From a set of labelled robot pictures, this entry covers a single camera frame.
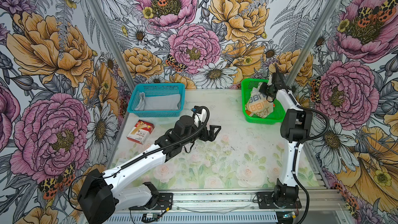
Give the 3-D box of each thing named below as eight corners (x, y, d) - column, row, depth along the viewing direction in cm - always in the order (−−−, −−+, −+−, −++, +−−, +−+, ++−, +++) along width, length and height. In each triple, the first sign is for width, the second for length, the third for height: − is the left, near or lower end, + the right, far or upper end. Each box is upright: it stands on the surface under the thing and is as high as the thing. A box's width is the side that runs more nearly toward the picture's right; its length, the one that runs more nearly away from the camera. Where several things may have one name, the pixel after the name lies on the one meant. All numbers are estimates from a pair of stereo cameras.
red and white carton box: (128, 139, 96) (126, 136, 94) (140, 122, 105) (139, 119, 102) (143, 144, 94) (141, 142, 91) (154, 126, 102) (153, 123, 100)
